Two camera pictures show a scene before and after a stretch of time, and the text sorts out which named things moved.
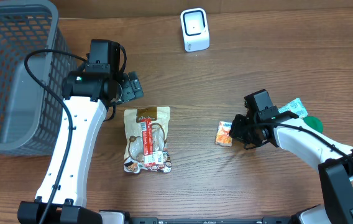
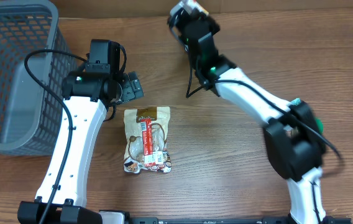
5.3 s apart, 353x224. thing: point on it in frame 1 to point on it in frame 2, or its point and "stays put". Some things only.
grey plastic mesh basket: (23, 57) stays put
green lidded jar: (314, 122) stays put
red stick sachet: (146, 128) stays put
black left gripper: (133, 88) stays put
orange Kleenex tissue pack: (223, 137) to (189, 5)
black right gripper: (234, 132) to (210, 22)
